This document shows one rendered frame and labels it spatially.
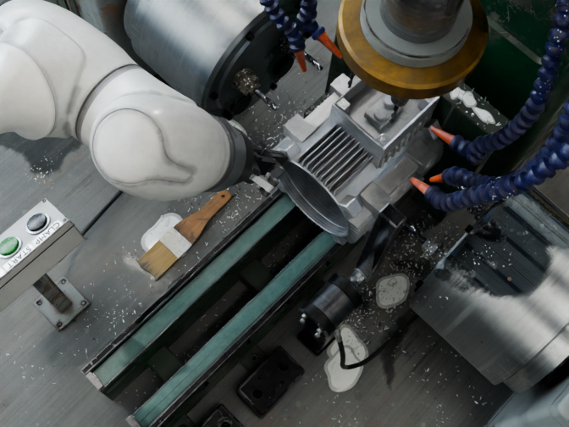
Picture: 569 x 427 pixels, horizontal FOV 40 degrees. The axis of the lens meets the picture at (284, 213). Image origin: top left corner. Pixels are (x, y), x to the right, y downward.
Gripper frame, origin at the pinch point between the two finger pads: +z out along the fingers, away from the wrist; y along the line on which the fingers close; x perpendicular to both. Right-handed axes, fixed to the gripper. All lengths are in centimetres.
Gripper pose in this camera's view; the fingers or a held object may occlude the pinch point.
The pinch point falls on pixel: (270, 161)
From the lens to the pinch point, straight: 111.0
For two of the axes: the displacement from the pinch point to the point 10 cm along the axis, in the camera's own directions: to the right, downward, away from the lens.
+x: -6.3, 7.5, 2.3
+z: 3.1, -0.2, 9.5
